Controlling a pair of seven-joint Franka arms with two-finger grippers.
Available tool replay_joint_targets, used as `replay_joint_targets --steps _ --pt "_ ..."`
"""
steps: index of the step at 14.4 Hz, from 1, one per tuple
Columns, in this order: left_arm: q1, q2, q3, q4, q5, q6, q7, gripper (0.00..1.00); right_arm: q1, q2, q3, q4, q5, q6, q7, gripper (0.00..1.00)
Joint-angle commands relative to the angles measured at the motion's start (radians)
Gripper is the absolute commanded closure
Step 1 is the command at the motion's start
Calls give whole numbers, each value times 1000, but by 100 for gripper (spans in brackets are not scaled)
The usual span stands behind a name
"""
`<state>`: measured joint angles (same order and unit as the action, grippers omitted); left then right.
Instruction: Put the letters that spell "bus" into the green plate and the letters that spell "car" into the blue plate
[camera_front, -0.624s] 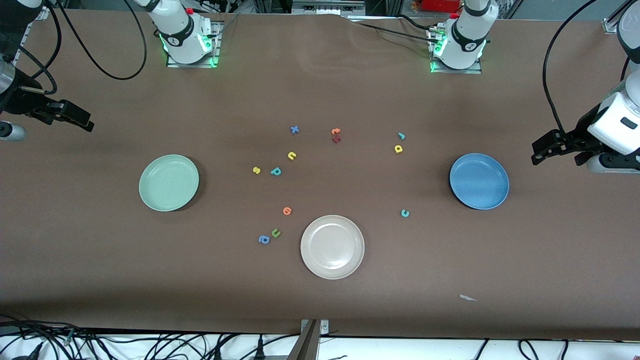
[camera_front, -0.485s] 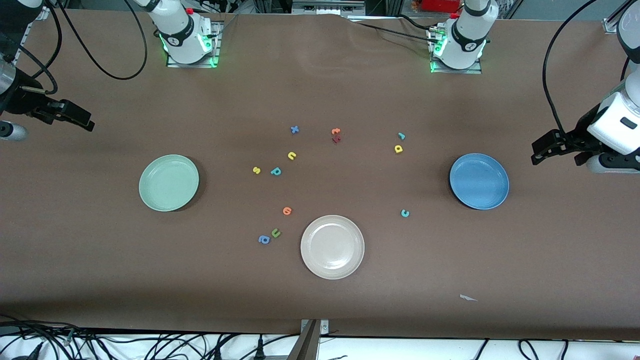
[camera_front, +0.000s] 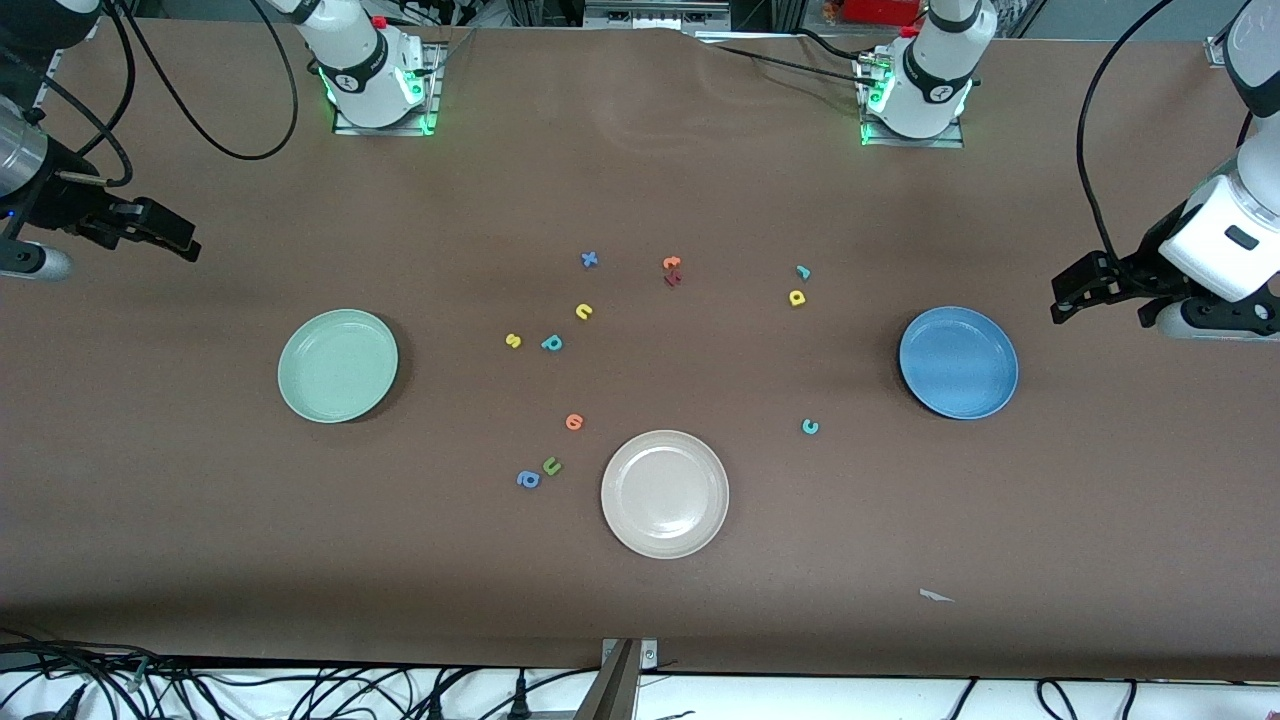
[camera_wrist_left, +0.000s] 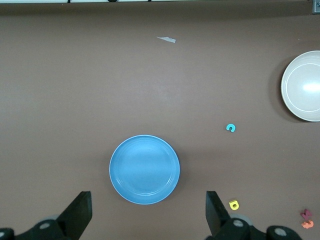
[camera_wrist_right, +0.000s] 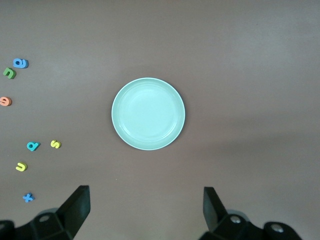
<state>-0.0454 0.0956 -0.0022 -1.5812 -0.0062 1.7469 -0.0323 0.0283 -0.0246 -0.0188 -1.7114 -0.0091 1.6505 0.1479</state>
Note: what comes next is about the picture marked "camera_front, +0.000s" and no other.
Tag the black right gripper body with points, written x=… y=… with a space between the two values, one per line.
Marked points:
x=52 y=203

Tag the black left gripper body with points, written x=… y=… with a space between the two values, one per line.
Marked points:
x=1146 y=263

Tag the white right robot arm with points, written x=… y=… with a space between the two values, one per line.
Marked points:
x=365 y=60

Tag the aluminium table profile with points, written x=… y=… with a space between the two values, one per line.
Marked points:
x=1220 y=50
x=45 y=85

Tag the blue plate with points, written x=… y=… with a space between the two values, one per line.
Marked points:
x=958 y=362

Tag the green plate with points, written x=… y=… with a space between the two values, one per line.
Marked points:
x=338 y=366

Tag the white paper scrap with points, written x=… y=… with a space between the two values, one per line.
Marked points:
x=935 y=596

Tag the red box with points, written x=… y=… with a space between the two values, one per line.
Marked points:
x=880 y=10

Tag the blue foam letter a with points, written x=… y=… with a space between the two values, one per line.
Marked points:
x=528 y=480

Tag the beige plate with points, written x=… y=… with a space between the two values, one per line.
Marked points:
x=665 y=494

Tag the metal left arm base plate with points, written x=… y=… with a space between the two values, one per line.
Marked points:
x=930 y=142

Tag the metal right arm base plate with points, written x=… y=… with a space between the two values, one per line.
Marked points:
x=432 y=90

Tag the grey metal frame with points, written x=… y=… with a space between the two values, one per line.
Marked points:
x=650 y=15

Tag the metal bracket plate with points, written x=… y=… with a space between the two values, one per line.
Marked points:
x=648 y=655

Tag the aluminium post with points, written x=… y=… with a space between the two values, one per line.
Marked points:
x=612 y=690

